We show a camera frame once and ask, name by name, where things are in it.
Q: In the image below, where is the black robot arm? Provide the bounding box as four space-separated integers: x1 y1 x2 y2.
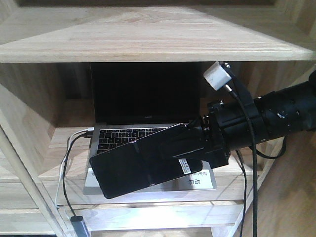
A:
170 72 316 168

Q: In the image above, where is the silver laptop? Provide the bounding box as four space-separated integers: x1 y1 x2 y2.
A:
82 62 218 196

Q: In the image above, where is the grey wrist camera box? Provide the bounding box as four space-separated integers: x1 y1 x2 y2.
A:
203 62 232 91

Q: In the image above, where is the wooden shelf unit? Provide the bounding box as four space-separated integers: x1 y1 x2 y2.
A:
0 0 316 237

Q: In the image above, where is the black laptop cable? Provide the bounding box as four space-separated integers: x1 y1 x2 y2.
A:
61 133 93 218

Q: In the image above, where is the white laptop cable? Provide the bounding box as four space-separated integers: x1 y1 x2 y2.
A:
54 127 94 208

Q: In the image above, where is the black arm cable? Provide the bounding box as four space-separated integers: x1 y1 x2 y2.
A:
223 83 288 237

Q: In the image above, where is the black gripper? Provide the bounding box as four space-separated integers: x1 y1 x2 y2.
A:
172 101 252 169

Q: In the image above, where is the black foldable phone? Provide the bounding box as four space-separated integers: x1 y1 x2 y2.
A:
89 124 203 199

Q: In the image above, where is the grey usb hub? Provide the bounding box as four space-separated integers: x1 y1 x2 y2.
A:
70 216 90 237

